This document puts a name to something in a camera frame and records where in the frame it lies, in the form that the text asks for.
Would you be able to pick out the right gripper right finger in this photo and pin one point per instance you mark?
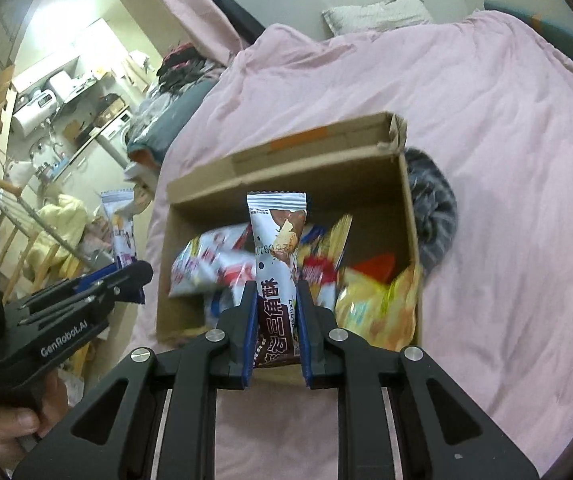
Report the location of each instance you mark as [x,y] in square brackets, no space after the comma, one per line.
[319,365]

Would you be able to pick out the red snack bag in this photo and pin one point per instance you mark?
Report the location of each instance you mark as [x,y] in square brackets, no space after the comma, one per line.
[380,268]

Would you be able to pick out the yellow crinkled chip bag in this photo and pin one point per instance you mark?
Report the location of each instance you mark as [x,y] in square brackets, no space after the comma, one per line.
[384,315]

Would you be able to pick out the cardboard box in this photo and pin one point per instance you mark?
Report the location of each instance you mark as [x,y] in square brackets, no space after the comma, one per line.
[356,167]

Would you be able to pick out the clothes pile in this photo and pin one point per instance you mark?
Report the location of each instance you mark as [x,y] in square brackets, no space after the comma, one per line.
[181,84]

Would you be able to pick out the left hand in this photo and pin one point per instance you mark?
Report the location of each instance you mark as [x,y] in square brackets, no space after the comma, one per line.
[21,422]

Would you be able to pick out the pink bed duvet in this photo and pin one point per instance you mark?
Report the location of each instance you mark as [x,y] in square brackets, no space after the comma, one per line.
[491,102]

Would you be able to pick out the blue snack packet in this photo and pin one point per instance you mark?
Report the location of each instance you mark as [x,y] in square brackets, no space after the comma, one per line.
[319,256]

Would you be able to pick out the grey striped garment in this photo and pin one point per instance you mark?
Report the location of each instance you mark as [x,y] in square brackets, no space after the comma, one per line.
[434,206]

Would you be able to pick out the white pillow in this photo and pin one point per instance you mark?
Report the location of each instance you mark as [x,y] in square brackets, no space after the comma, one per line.
[381,16]

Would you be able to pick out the white purple snack packet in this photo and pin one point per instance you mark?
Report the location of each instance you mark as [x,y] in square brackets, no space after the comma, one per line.
[116,206]

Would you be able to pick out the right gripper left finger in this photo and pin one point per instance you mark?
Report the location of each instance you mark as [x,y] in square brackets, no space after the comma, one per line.
[240,324]

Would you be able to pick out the white blue snack bag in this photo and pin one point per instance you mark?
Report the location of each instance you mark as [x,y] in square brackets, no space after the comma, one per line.
[216,266]

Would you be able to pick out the brown white biscuit packet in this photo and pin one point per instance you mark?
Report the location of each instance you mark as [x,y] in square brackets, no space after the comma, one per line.
[277,279]

